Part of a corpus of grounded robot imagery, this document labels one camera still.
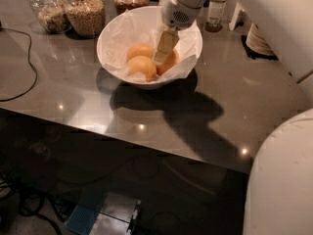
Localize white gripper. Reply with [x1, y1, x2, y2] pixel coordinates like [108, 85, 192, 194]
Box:
[153, 0, 201, 64]

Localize orange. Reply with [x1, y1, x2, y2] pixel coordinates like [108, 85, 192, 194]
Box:
[156, 50, 179, 75]
[126, 42, 154, 61]
[127, 56, 157, 82]

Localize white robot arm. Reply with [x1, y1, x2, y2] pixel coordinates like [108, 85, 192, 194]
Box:
[157, 0, 313, 235]

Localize white bowl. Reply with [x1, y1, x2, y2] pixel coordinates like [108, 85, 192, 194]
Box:
[96, 5, 203, 91]

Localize white paper liner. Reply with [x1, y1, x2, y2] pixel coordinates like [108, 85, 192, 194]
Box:
[97, 10, 202, 83]

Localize stack of white saucers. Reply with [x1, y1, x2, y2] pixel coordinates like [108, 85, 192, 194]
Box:
[246, 23, 274, 56]

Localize black mat under saucers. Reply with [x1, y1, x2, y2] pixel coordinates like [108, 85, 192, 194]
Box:
[241, 35, 278, 61]

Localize leftmost glass cereal jar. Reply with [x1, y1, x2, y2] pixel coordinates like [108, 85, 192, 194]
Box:
[29, 0, 71, 34]

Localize blue and metal floor box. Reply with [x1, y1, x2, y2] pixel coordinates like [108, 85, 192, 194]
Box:
[66, 192, 141, 235]

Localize white stand post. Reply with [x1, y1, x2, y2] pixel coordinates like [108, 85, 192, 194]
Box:
[229, 3, 246, 31]

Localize black table cable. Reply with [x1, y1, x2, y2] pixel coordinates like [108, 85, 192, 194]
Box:
[0, 27, 38, 103]

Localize black floor cables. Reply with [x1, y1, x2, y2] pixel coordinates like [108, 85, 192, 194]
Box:
[0, 171, 77, 235]

